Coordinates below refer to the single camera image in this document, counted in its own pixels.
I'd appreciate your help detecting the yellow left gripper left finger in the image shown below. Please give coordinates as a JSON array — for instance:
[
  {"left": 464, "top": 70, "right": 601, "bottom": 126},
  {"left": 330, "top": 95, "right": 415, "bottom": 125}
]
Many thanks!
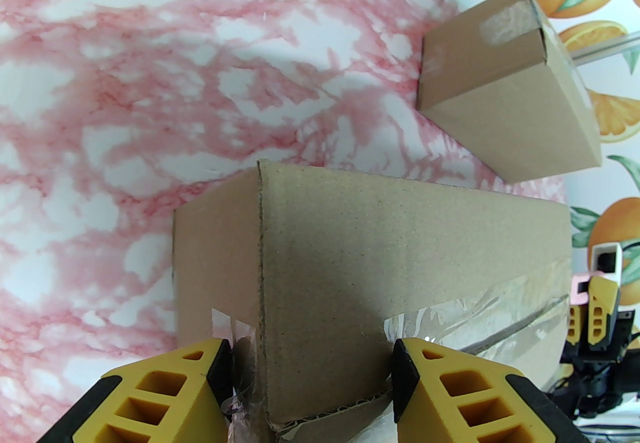
[{"left": 72, "top": 337, "right": 235, "bottom": 443}]

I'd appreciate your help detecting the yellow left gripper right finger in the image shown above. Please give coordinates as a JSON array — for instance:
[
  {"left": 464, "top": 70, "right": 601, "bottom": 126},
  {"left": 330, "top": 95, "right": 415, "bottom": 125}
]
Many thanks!
[{"left": 391, "top": 337, "right": 583, "bottom": 443}]

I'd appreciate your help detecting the pink utility knife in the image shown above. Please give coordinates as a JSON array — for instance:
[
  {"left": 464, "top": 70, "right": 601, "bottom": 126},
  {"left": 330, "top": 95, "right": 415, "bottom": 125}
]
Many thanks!
[{"left": 571, "top": 272, "right": 593, "bottom": 304}]

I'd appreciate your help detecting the brown cardboard express box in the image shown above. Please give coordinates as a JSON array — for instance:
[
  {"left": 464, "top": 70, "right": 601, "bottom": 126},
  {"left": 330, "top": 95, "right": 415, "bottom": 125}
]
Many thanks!
[
  {"left": 416, "top": 0, "right": 603, "bottom": 184},
  {"left": 172, "top": 159, "right": 573, "bottom": 443}
]

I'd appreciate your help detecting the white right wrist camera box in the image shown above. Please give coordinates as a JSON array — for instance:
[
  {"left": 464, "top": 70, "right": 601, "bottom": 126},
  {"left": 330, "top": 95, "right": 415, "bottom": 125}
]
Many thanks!
[{"left": 589, "top": 241, "right": 624, "bottom": 282}]

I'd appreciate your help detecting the aluminium corner post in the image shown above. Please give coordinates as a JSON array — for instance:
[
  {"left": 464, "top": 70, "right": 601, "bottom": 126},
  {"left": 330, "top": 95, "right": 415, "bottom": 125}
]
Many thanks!
[{"left": 572, "top": 28, "right": 640, "bottom": 64}]

